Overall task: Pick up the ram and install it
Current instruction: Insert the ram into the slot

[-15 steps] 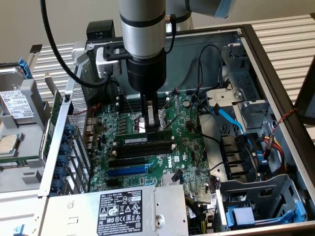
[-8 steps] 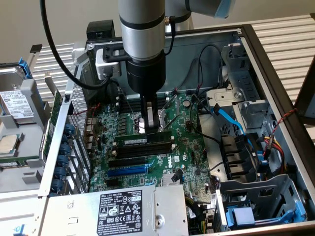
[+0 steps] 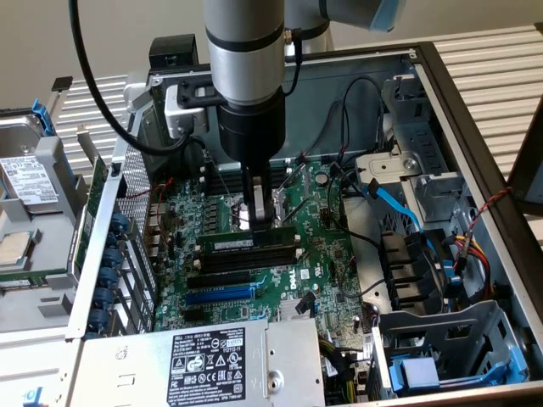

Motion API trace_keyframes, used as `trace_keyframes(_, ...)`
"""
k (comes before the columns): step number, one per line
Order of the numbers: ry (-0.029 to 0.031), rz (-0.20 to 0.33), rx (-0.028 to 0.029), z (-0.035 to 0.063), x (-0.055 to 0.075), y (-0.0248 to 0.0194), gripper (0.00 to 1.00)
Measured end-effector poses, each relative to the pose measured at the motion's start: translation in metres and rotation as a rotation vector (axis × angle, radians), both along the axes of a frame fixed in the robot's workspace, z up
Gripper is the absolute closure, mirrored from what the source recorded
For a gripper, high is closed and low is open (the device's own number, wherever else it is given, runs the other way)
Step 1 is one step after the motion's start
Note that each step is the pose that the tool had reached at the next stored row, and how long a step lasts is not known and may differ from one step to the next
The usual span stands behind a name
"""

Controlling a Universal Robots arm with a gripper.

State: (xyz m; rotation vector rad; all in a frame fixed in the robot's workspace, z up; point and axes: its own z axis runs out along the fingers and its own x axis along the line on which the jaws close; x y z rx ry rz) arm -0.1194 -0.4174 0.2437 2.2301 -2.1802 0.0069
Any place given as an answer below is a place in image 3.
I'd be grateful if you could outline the silver chipset heatsink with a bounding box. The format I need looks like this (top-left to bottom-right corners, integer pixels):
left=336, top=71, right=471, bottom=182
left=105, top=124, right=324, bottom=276
left=277, top=298, right=317, bottom=322

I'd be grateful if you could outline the grey open PC case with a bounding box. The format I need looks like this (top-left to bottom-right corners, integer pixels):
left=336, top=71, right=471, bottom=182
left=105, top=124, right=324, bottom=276
left=65, top=41, right=543, bottom=407

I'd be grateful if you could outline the silver hard disk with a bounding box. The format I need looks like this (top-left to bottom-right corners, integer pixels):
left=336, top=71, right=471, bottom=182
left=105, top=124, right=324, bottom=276
left=0, top=114, right=60, bottom=215

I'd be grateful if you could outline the black plastic fan shroud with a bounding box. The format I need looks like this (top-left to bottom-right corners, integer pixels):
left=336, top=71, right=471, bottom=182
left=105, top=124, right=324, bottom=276
left=378, top=231, right=446, bottom=315

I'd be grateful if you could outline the red yellow power wire bundle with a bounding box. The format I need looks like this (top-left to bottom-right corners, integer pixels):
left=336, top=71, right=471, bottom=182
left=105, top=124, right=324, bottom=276
left=451, top=235, right=495, bottom=298

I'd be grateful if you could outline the blue expansion slot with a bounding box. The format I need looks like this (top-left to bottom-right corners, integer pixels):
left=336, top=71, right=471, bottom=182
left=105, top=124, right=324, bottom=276
left=184, top=284, right=256, bottom=304

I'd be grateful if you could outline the grey metal drive cage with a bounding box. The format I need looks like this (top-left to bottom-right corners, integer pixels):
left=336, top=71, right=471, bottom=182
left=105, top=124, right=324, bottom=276
left=355, top=74, right=467, bottom=226

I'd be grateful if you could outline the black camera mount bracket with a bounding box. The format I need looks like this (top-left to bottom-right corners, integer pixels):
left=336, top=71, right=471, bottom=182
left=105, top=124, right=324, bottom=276
left=176, top=79, right=226, bottom=110

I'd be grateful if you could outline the green RAM stick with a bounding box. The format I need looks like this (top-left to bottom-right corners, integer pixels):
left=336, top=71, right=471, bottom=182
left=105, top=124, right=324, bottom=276
left=195, top=226, right=298, bottom=256
left=0, top=277, right=47, bottom=292

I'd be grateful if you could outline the dark blue slot clip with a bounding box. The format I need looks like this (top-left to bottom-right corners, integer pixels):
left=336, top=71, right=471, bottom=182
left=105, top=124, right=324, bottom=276
left=110, top=211, right=131, bottom=233
left=98, top=266, right=120, bottom=287
left=101, top=248, right=124, bottom=268
left=87, top=308, right=110, bottom=330
left=92, top=287, right=115, bottom=309

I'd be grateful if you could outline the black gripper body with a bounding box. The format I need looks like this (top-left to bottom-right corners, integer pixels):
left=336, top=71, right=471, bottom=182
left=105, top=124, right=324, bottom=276
left=217, top=90, right=287, bottom=167

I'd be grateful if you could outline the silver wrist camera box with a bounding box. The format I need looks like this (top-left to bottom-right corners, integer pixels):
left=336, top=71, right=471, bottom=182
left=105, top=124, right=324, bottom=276
left=164, top=83, right=210, bottom=141

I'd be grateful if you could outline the small blue plastic clip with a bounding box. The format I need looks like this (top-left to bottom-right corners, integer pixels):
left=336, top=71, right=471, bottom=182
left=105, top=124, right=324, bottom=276
left=23, top=386, right=46, bottom=407

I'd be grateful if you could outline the grey metal disk bay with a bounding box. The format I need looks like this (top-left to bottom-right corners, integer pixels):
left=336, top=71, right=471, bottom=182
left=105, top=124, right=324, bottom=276
left=372, top=299, right=531, bottom=399

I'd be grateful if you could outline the blue SATA wire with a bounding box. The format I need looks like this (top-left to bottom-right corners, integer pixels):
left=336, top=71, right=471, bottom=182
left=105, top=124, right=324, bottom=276
left=364, top=176, right=462, bottom=287

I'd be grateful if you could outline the metal port block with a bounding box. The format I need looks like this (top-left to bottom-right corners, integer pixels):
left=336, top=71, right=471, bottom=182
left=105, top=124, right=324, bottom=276
left=143, top=201, right=171, bottom=259

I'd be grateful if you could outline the silver power supply unit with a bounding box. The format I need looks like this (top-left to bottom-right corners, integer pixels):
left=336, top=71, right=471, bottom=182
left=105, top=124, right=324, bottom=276
left=70, top=317, right=327, bottom=407

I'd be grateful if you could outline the pale blue block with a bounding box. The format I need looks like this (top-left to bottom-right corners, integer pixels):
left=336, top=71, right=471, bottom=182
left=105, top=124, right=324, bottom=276
left=402, top=358, right=440, bottom=389

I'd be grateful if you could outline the green Dell motherboard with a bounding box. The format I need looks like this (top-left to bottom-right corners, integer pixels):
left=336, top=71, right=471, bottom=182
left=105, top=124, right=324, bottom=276
left=152, top=159, right=374, bottom=334

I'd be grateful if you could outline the dark flat panel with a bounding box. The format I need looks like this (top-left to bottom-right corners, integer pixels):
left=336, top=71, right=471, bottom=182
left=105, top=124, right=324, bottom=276
left=506, top=95, right=543, bottom=218

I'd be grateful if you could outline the black angled plug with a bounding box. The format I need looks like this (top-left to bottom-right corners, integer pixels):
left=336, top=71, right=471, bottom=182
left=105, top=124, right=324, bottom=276
left=295, top=291, right=317, bottom=315

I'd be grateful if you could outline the metal socket cover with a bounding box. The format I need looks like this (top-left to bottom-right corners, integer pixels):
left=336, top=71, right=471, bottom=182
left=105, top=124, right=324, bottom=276
left=271, top=186, right=290, bottom=232

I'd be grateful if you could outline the black rectangular box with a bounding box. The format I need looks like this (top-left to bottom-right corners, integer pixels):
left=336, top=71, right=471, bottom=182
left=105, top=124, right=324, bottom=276
left=148, top=36, right=212, bottom=71

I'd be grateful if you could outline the CPU socket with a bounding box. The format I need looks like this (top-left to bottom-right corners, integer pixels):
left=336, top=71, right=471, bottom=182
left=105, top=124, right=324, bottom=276
left=228, top=186, right=288, bottom=241

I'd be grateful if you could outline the blue disk carrier rail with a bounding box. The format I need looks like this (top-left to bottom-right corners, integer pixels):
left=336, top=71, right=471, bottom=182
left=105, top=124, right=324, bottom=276
left=30, top=99, right=59, bottom=137

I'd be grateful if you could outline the blue plastic disk carrier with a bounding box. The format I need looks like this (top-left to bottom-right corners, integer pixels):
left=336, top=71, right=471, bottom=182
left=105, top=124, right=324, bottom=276
left=389, top=341, right=531, bottom=395

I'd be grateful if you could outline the silver CPU chip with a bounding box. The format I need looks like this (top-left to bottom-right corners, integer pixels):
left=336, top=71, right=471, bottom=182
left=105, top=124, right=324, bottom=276
left=0, top=231, right=34, bottom=269

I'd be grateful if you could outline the red black twisted wire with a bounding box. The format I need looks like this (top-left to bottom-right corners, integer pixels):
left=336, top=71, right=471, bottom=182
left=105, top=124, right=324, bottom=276
left=126, top=177, right=175, bottom=230
left=466, top=186, right=514, bottom=237

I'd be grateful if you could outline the thick black camera cable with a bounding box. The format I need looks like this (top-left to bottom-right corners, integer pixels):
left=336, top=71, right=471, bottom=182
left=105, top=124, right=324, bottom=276
left=67, top=0, right=190, bottom=157

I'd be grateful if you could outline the yellow black wire bundle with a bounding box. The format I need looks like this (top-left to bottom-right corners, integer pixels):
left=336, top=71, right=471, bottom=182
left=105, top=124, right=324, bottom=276
left=317, top=337, right=372, bottom=407

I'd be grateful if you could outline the CPU socket locking lever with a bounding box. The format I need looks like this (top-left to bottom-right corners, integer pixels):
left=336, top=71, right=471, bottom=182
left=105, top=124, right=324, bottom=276
left=279, top=162, right=307, bottom=192
left=283, top=197, right=310, bottom=224

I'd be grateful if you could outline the long black expansion slot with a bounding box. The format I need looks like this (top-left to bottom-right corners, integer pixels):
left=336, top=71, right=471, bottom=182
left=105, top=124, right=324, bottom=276
left=186, top=270, right=253, bottom=291

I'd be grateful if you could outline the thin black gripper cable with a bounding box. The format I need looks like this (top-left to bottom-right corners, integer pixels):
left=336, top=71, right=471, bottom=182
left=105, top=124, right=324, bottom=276
left=283, top=27, right=305, bottom=98

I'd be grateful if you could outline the green graphics card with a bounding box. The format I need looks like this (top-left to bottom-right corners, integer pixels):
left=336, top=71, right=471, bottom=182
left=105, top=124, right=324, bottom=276
left=72, top=125, right=110, bottom=276

